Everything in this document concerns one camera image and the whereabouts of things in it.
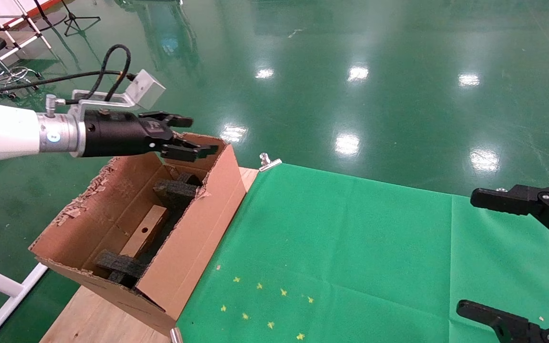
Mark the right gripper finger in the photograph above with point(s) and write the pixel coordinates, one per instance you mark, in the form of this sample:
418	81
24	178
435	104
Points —
541	200
513	326

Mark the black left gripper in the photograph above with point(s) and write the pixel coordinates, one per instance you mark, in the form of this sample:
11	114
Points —
117	133

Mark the small brown cardboard box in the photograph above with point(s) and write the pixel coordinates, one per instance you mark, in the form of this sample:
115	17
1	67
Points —
143	233

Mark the large open cardboard carton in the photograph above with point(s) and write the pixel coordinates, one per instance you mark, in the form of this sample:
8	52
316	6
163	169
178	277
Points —
193	247

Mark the black foam block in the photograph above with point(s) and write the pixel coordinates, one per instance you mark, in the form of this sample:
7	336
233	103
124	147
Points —
122	264
174	190

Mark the green cloth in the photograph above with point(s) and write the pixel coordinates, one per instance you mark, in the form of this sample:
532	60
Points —
398	247

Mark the black tripod stand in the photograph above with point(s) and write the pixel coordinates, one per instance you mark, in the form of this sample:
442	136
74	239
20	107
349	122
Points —
71	19

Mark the black round base stand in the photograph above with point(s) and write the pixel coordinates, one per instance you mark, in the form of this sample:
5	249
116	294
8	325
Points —
55	20

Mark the white tube rack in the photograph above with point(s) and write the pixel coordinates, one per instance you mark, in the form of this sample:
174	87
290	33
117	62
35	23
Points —
36	27

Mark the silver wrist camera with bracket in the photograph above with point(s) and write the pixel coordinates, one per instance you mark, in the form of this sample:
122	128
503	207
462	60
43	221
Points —
146	90

